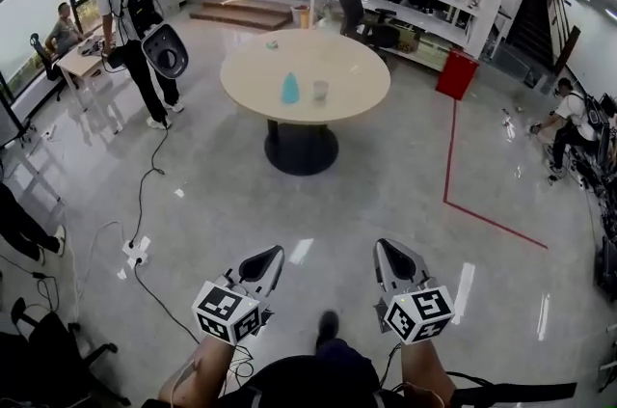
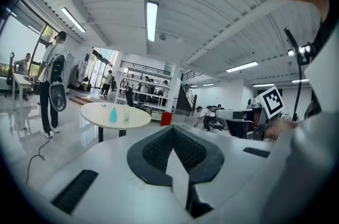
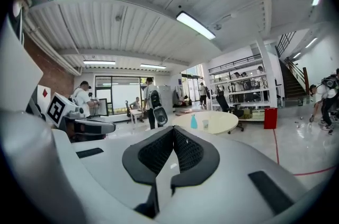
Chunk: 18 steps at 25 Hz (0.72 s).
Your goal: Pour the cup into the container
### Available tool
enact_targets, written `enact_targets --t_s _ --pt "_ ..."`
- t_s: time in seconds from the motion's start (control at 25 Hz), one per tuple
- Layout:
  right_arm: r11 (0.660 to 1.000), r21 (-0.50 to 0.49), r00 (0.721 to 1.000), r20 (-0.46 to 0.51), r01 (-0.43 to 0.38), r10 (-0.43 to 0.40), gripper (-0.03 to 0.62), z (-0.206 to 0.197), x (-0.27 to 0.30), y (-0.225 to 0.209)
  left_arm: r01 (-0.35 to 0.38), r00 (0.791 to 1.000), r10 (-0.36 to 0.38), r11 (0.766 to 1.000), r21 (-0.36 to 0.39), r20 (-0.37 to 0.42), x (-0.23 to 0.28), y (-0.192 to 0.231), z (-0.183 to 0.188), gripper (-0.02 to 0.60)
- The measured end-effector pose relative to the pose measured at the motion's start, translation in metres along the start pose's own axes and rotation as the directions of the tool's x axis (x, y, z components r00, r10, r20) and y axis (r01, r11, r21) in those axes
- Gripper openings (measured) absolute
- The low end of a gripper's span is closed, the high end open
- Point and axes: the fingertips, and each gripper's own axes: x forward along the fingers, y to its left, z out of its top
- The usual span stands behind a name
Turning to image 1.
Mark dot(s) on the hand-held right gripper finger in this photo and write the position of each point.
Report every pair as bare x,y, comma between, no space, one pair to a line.
381,266
418,262

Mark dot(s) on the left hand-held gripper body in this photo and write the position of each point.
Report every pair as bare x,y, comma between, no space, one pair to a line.
226,312

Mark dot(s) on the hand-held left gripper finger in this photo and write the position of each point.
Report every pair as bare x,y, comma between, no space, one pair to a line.
276,273
250,257

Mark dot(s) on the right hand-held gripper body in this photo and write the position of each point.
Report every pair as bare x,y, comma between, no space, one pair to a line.
419,312

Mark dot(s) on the teal flask bottle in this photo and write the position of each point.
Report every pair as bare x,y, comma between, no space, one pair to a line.
291,90

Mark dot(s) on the white cup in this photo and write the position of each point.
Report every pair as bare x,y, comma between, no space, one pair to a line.
320,91

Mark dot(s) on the person's right forearm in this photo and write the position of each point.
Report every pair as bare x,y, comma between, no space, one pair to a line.
426,367

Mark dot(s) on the person's left forearm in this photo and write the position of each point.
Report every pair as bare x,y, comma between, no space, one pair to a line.
202,367

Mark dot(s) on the person's right shoe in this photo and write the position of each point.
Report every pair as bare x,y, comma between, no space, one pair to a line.
329,329

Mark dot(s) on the person's black clothing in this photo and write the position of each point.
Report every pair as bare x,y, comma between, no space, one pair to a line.
308,377

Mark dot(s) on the white power strip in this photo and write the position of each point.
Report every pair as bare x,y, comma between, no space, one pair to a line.
136,252

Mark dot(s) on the red floor tape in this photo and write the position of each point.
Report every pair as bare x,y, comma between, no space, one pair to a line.
450,155

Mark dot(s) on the black body-worn rig bar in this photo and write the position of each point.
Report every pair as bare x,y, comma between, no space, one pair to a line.
520,391

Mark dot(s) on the black swivel chair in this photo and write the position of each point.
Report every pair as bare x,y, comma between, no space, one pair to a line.
53,348

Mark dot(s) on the red box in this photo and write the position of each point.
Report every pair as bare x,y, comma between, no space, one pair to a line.
457,75

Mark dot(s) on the small teal toy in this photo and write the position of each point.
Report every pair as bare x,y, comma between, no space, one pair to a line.
272,45

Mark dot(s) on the white and black backpack rig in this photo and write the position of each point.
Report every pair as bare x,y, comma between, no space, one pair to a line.
161,44

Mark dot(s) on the wooden steps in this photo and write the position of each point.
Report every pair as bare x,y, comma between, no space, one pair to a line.
241,13

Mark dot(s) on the white waste bin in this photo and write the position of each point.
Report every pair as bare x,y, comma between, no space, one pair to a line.
300,16

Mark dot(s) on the white-legged wooden desk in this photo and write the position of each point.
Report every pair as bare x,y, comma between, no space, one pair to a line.
87,59

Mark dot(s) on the black office chair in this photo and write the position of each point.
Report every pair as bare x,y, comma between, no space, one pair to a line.
352,6

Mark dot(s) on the dark staircase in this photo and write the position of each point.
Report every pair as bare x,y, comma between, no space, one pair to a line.
535,10

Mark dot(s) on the small black desk chair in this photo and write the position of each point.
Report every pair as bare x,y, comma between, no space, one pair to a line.
43,59

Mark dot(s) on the black table pedestal base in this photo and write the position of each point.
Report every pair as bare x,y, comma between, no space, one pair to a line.
301,150

